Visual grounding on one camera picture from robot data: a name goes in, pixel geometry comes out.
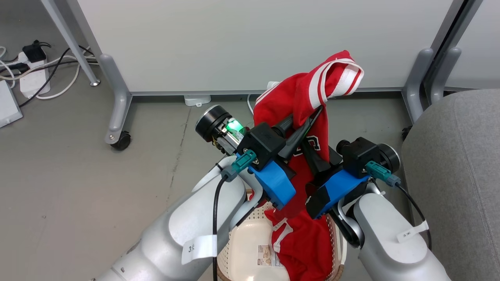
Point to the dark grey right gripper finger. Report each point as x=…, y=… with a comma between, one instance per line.
x=336, y=158
x=316, y=162

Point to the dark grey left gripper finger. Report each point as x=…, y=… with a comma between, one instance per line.
x=297, y=138
x=284, y=125

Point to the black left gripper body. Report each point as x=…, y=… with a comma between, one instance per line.
x=261, y=142

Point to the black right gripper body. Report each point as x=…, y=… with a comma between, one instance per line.
x=361, y=154

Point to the red white-striped jersey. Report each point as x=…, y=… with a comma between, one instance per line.
x=300, y=97

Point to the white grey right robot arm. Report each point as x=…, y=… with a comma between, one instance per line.
x=386, y=242

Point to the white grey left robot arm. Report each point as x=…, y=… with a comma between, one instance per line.
x=175, y=234

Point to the grey fabric sofa seat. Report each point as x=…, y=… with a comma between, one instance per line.
x=461, y=175

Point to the cream perforated laundry basket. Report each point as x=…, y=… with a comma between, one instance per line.
x=242, y=249

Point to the black caster wheel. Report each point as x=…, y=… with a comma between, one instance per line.
x=122, y=141
x=406, y=132

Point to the grey partition leg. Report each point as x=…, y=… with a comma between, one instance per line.
x=443, y=74
x=416, y=86
x=119, y=101

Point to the large white partition panel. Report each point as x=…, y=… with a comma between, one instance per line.
x=254, y=39

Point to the small white partition panel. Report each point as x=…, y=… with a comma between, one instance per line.
x=476, y=43

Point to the grey metal stand pole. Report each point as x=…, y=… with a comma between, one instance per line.
x=68, y=37

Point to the white power strip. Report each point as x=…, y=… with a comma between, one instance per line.
x=33, y=84

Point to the black power adapter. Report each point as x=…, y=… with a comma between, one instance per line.
x=34, y=52

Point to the black plug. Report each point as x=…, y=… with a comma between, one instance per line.
x=17, y=68

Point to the white flat box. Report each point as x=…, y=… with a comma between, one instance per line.
x=8, y=105

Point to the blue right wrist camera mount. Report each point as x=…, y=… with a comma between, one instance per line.
x=340, y=189

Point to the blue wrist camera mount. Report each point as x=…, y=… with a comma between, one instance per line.
x=273, y=181
x=340, y=189

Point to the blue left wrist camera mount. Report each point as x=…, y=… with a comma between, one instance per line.
x=273, y=181

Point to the white plastic floor bracket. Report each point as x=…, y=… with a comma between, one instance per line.
x=197, y=100

